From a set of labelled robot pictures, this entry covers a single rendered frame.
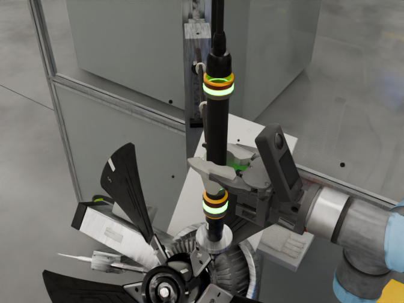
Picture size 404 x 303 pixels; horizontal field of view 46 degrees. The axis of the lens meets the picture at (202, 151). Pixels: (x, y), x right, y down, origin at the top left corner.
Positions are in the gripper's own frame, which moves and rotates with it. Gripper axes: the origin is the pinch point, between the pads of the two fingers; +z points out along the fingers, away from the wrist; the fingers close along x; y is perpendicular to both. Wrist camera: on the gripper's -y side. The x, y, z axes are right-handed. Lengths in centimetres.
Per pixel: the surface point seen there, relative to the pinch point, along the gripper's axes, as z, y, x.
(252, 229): -7.0, 24.8, 8.9
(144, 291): 10.8, 41.7, -6.6
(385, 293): -36, 55, 32
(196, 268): 2.7, 38.1, 2.5
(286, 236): -3, 75, 51
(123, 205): 28.6, 38.1, 8.6
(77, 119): 112, 84, 70
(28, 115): 231, 164, 126
